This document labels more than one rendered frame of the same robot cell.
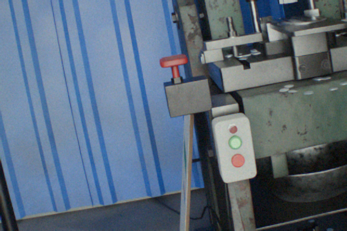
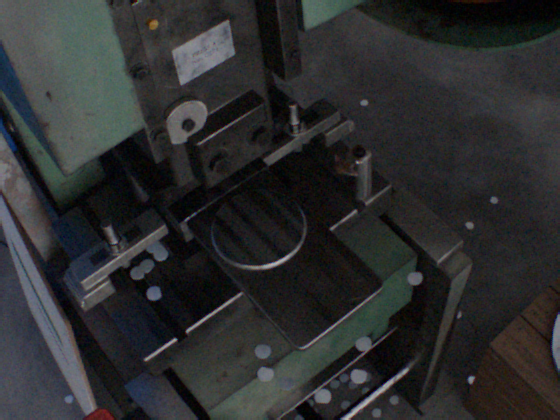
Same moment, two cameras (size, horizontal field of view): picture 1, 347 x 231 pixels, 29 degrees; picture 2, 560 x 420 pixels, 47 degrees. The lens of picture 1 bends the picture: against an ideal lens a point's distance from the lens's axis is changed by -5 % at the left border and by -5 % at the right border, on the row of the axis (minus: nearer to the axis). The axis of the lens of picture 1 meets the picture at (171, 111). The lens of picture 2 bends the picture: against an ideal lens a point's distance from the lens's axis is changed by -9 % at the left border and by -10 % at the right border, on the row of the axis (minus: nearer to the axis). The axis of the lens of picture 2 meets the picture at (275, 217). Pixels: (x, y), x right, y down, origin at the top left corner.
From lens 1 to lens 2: 132 cm
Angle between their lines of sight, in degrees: 48
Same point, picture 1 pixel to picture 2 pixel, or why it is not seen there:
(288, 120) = (269, 390)
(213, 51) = (98, 290)
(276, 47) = (203, 255)
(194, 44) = (18, 193)
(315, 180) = not seen: hidden behind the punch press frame
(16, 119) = not seen: outside the picture
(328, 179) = not seen: hidden behind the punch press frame
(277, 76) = (228, 320)
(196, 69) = (33, 228)
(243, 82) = (179, 353)
